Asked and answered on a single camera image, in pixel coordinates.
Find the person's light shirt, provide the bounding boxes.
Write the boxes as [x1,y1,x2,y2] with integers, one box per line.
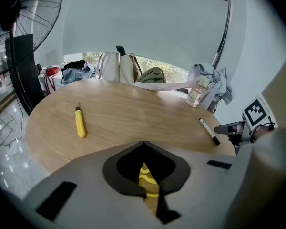
[225,53,286,229]

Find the black floor cable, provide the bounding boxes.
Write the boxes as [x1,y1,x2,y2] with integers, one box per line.
[0,104,24,148]

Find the light blue cloth pile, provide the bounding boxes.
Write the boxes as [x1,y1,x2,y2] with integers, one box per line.
[188,62,233,109]

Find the yellow plastic tongs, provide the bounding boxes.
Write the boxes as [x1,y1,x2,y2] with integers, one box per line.
[138,162,160,214]

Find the black marker pen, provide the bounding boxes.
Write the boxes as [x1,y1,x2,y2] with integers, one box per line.
[198,117,221,146]

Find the blue denim clothes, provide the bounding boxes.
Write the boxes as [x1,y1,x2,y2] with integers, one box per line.
[61,64,97,84]

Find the person's right forearm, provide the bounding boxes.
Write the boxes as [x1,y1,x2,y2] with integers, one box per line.
[254,125,276,140]

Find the black vertical window frame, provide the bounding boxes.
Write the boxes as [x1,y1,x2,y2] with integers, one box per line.
[211,0,232,69]

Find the yellow-handled screwdriver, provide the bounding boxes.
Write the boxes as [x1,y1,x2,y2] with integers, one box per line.
[75,101,87,138]

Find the wooden coffee table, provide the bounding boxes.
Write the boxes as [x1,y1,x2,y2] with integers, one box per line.
[25,80,236,216]

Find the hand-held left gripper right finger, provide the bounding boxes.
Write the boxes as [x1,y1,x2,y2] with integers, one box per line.
[144,141,240,229]

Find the black folded cloth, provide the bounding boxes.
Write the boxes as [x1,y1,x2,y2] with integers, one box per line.
[64,60,86,69]

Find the olive green fabric bag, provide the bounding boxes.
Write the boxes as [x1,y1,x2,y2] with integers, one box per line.
[135,67,167,83]

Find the clear plastic water bottle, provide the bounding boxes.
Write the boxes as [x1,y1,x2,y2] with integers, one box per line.
[186,75,210,108]

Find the white tote bag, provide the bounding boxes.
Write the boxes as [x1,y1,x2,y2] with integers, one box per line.
[96,52,121,82]

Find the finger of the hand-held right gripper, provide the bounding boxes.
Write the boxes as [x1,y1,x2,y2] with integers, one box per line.
[214,120,244,135]

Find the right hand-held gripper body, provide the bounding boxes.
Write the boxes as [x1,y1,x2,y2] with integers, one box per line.
[228,96,278,152]

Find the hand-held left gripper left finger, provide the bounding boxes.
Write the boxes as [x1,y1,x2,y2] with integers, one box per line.
[4,141,164,229]

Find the black standing fan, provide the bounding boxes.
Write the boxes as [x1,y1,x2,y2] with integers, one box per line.
[0,0,62,81]

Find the red bag with straps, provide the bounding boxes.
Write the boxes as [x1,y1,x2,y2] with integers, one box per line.
[44,65,60,93]

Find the beige handbag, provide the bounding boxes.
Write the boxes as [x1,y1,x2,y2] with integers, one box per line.
[119,53,143,84]

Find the light grey fabric strap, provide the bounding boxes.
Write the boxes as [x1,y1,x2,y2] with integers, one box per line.
[133,76,198,93]

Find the black upright panel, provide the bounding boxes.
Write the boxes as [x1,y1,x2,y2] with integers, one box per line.
[5,33,46,116]

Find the black window post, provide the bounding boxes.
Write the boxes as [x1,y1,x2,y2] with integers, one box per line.
[115,45,127,56]

